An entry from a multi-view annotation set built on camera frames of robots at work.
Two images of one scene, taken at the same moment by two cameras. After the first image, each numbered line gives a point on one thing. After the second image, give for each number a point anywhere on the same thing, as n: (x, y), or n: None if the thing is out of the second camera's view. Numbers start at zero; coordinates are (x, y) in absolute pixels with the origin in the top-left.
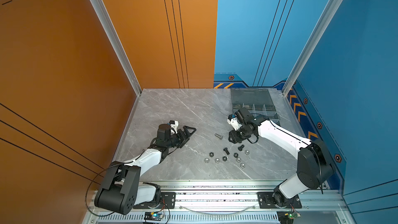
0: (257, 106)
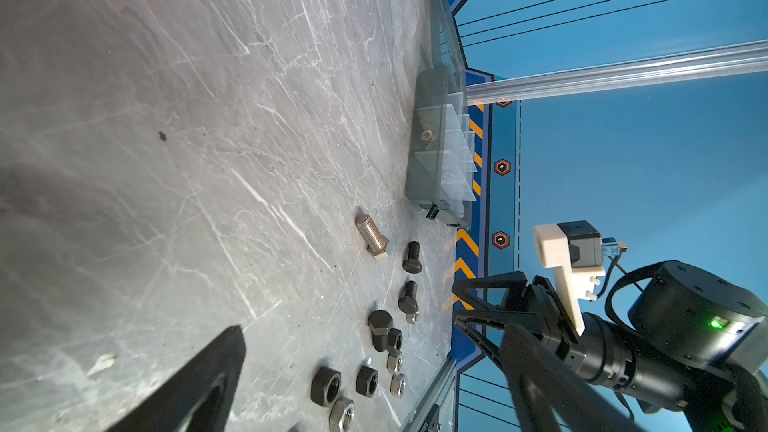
0: (441, 174)
